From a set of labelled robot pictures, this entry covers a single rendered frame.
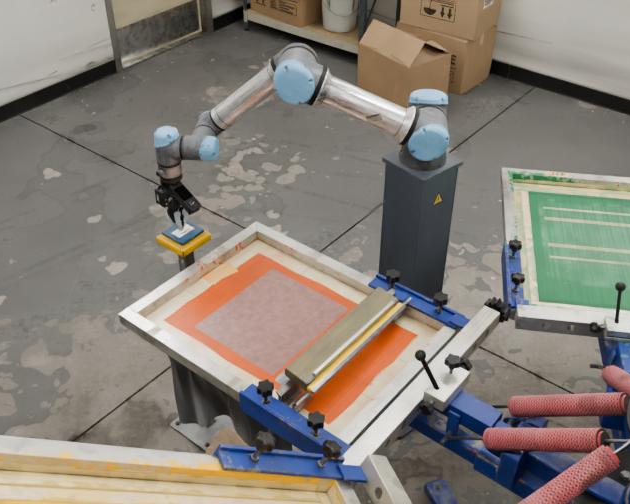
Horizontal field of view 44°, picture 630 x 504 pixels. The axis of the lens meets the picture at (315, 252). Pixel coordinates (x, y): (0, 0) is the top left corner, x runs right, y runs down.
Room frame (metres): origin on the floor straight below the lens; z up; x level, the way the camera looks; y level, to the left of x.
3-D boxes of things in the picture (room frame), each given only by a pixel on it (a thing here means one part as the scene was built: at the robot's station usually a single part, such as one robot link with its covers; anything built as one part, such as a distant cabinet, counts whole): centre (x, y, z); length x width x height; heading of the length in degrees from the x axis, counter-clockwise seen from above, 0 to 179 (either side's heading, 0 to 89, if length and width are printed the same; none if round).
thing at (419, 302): (1.67, -0.29, 0.98); 0.30 x 0.05 x 0.07; 51
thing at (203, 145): (2.08, 0.35, 1.28); 0.11 x 0.11 x 0.08; 85
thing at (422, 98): (2.13, -0.34, 1.37); 0.13 x 0.12 x 0.14; 175
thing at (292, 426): (1.24, 0.06, 0.98); 0.30 x 0.05 x 0.07; 51
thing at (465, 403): (1.26, -0.37, 1.02); 0.17 x 0.06 x 0.05; 51
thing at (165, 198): (2.07, 0.46, 1.12); 0.09 x 0.08 x 0.12; 51
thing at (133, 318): (1.61, 0.07, 0.97); 0.79 x 0.58 x 0.04; 51
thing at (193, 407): (1.48, 0.24, 0.74); 0.46 x 0.04 x 0.42; 51
